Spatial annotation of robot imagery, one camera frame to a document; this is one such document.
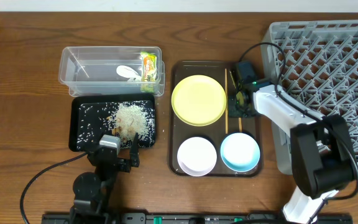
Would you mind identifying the light blue bowl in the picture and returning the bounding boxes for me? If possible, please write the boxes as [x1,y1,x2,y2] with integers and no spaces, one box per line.
[220,133,261,172]

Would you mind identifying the black plastic tray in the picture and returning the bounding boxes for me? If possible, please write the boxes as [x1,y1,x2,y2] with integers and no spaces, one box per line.
[68,93,157,152]

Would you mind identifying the white napkin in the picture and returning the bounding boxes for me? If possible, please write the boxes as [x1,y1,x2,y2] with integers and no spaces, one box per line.
[116,65,142,82]

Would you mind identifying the dark brown serving tray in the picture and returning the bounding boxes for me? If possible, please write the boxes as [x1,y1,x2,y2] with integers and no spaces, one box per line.
[168,61,264,178]

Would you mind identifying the green orange snack wrapper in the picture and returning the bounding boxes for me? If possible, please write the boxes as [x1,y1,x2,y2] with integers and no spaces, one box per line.
[140,52,157,93]

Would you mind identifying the white bowl with food scraps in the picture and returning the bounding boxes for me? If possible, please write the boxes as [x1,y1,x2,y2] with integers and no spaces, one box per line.
[177,137,217,177]

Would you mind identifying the grey dishwasher rack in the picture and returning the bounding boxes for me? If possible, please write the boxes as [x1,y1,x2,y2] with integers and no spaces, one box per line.
[261,20,358,163]

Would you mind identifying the wooden chopstick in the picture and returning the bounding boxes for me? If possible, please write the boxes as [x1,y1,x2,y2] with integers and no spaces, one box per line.
[224,68,228,134]
[229,71,242,133]

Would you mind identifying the pile of rice scraps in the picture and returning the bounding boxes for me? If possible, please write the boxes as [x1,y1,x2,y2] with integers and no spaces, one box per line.
[76,101,155,150]

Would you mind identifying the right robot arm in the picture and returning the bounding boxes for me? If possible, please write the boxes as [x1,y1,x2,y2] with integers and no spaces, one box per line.
[228,79,358,223]

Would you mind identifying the clear plastic bin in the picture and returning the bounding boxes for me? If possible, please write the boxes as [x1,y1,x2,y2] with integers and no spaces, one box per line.
[59,46,165,96]

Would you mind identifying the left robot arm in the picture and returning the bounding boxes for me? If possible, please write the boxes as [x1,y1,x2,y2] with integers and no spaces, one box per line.
[69,134,140,223]

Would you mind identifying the yellow plate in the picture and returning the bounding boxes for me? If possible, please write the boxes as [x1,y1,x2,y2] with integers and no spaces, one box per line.
[171,75,227,126]

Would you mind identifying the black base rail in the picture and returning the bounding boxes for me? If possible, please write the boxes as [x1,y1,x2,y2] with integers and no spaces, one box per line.
[41,212,354,224]

